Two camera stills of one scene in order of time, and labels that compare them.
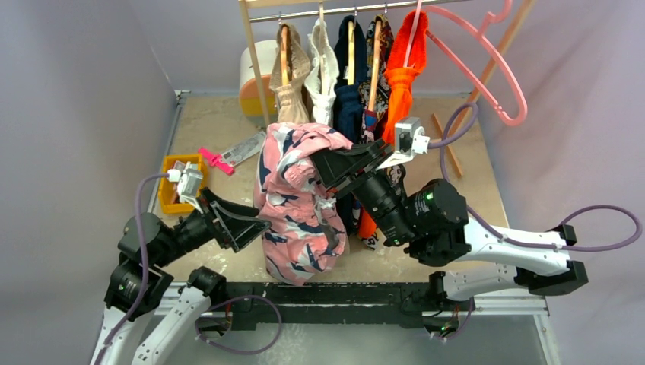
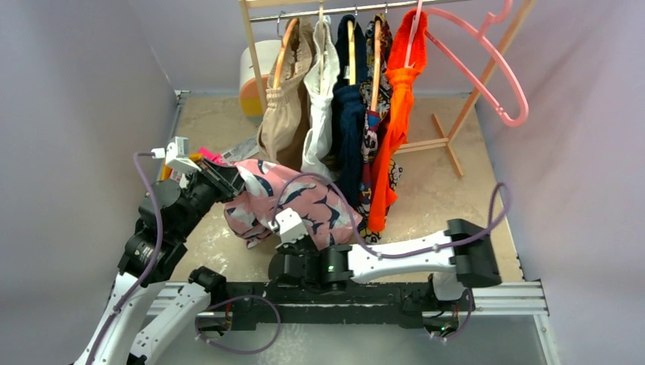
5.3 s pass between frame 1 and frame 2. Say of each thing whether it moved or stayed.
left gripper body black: moved
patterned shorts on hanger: stayed
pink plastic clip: stayed
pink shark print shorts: moved
